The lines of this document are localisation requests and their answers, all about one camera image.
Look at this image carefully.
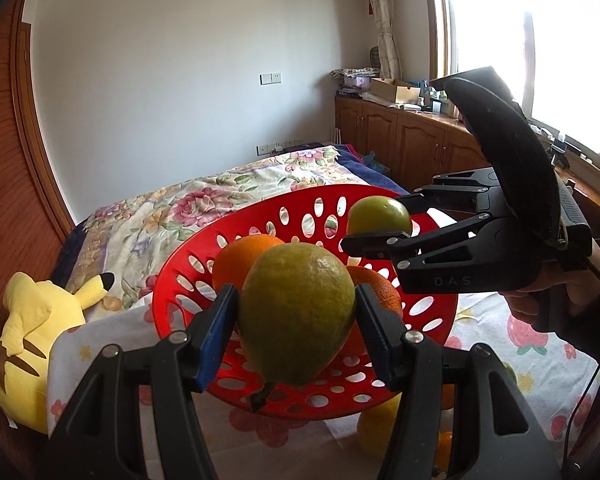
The yellow-green lemon with stem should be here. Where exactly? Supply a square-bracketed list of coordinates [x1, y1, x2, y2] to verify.
[238, 243, 357, 413]

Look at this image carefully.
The teal cloth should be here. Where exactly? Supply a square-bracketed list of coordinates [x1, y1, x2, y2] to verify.
[362, 152, 393, 177]

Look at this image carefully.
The wooden frame window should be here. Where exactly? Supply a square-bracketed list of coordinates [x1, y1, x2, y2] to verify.
[422, 0, 600, 176]

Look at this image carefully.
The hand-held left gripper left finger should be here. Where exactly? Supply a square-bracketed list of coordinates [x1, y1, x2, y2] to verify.
[42, 284, 241, 480]

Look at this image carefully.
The floral blanket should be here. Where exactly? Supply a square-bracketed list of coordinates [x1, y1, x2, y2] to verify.
[65, 144, 406, 321]

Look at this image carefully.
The large orange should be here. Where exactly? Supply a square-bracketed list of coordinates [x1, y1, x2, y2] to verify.
[347, 265, 403, 318]

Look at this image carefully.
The brown wooden cabinet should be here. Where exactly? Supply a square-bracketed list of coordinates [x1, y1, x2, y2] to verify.
[334, 96, 600, 261]

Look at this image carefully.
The strawberry print white cloth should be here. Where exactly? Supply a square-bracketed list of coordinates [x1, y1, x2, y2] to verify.
[47, 290, 600, 480]

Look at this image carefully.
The brown wooden wardrobe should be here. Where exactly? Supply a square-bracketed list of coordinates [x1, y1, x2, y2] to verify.
[0, 0, 81, 480]

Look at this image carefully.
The red perforated plastic basket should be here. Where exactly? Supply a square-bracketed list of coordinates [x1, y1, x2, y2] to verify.
[151, 184, 459, 421]

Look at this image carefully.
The round green lemon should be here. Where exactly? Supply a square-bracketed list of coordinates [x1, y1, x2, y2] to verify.
[347, 197, 413, 238]

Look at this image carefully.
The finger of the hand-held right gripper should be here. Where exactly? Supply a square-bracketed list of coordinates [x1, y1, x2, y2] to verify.
[340, 214, 533, 296]
[395, 169, 505, 220]

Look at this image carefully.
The yellow plush toy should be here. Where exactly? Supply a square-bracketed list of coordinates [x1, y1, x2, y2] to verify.
[0, 271, 116, 433]

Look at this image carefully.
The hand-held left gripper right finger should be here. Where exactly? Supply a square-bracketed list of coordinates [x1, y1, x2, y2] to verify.
[356, 283, 564, 480]

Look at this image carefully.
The white wall outlet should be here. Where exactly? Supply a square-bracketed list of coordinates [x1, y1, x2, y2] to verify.
[256, 137, 306, 157]

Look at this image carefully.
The person's right hand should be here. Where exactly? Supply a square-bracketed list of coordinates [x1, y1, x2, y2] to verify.
[499, 260, 600, 333]

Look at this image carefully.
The patterned beige curtain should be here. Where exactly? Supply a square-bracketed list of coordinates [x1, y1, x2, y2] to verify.
[365, 0, 403, 81]

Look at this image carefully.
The medium orange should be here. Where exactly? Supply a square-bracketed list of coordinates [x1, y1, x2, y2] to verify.
[212, 235, 286, 293]

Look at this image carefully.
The open cardboard box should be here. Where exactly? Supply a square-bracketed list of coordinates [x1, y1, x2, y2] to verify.
[370, 78, 422, 106]

